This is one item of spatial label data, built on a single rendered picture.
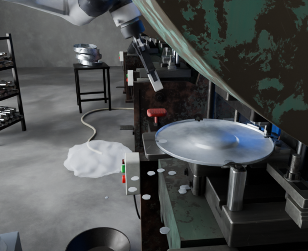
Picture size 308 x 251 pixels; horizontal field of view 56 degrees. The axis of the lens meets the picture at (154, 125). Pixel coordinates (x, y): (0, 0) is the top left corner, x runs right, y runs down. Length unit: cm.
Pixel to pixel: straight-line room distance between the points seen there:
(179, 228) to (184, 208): 7
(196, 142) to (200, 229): 20
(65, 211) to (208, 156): 133
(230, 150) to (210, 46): 52
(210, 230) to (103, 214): 119
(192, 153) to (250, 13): 49
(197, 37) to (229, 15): 2
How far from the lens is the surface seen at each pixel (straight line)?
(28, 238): 174
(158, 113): 101
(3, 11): 772
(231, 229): 61
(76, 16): 96
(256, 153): 70
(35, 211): 192
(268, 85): 22
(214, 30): 20
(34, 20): 753
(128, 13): 95
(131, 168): 98
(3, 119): 294
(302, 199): 62
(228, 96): 67
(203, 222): 68
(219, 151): 68
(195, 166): 72
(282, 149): 75
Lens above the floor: 107
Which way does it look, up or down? 20 degrees down
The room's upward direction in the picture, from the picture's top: straight up
